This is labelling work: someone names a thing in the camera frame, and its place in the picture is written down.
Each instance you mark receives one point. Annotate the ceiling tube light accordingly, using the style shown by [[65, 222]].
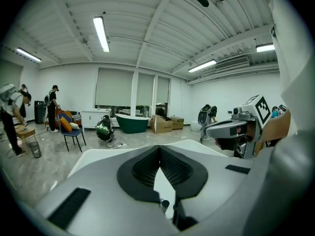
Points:
[[202, 66], [265, 47], [101, 33], [29, 54]]

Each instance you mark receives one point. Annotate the small wooden table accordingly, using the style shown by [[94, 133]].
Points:
[[25, 133]]

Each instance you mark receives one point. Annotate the small cardboard box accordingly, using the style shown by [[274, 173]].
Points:
[[177, 123]]

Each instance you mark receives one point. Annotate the person's right forearm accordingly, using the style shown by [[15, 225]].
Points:
[[276, 126]]

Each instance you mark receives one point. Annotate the chrome shower head holder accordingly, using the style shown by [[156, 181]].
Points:
[[165, 203]]

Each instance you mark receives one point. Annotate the ceiling air conditioner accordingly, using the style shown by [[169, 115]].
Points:
[[231, 62]]

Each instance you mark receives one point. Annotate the wide grey window blind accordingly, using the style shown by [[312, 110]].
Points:
[[114, 87]]

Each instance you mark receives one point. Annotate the large cardboard box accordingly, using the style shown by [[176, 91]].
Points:
[[162, 125]]

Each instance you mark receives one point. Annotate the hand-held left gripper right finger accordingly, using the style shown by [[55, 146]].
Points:
[[221, 176]]

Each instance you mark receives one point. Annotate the narrow grey window blind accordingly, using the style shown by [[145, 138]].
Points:
[[145, 89], [163, 90]]

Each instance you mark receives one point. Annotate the white cabinet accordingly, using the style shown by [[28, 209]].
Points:
[[89, 119]]

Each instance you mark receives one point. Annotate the blue chair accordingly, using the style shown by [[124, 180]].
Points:
[[73, 134]]

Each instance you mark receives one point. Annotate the dark green bathtub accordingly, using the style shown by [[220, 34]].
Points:
[[131, 124]]

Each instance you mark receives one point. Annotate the white round stool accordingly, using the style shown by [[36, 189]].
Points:
[[195, 126]]

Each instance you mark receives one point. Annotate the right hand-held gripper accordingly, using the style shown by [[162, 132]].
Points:
[[256, 112]]

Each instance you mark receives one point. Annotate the black floor cabinet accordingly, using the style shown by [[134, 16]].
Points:
[[39, 112]]

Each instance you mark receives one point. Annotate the white cushion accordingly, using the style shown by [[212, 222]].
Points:
[[75, 126]]

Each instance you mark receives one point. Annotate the orange and blue cushion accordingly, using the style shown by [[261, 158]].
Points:
[[65, 124]]

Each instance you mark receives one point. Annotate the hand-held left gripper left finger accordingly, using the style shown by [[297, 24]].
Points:
[[103, 181]]

